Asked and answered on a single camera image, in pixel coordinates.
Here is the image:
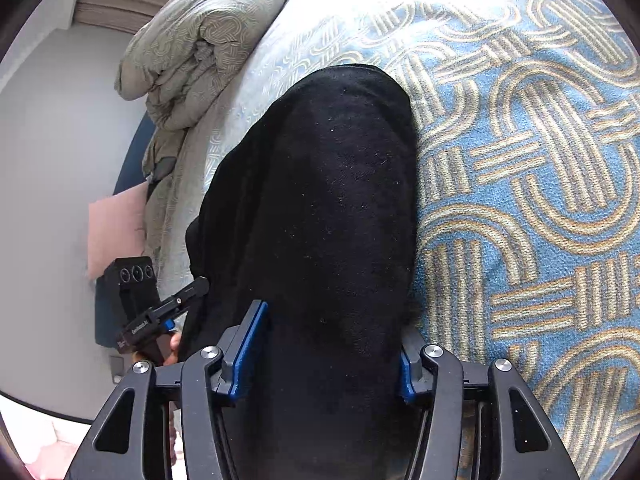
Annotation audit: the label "pink pillow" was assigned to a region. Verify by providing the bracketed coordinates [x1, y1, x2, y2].
[87, 182, 151, 281]

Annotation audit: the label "folded grey-beige duvet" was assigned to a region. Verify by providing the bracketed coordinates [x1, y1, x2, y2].
[115, 0, 292, 196]

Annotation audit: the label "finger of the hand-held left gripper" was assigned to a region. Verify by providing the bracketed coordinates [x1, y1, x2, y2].
[159, 276, 211, 332]

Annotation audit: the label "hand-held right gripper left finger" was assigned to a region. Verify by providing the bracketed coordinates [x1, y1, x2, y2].
[65, 299, 268, 480]

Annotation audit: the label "black pants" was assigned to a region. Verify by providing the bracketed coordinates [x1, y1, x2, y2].
[179, 64, 426, 480]

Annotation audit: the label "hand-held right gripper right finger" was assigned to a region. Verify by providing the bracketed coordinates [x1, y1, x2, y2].
[397, 327, 581, 480]

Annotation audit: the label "blue gold knot-patterned blanket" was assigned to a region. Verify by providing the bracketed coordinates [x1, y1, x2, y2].
[250, 0, 640, 480]

